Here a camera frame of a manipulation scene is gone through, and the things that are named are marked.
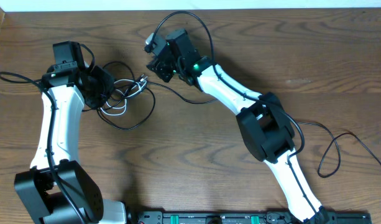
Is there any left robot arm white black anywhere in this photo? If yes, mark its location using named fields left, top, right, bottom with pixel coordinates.
left=14, top=41, right=127, bottom=223

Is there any white cable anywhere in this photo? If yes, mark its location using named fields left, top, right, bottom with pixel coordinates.
left=99, top=76, right=149, bottom=117

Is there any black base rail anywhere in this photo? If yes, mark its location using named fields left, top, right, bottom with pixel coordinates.
left=127, top=211, right=372, bottom=224

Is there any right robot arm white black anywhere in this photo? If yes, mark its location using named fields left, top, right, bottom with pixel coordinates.
left=145, top=29, right=329, bottom=223

